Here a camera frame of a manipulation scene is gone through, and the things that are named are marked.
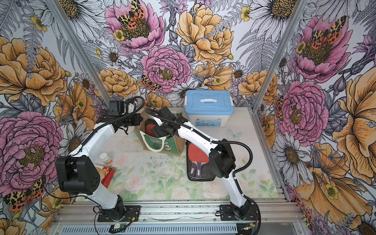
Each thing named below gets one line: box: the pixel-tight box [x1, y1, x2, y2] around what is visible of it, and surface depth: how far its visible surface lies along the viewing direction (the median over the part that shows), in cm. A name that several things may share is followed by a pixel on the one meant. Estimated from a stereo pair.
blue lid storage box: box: [184, 90, 235, 128], surface depth 105 cm
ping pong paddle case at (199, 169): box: [185, 141, 216, 182], surface depth 90 cm
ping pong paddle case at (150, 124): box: [144, 118, 160, 138], surface depth 96 cm
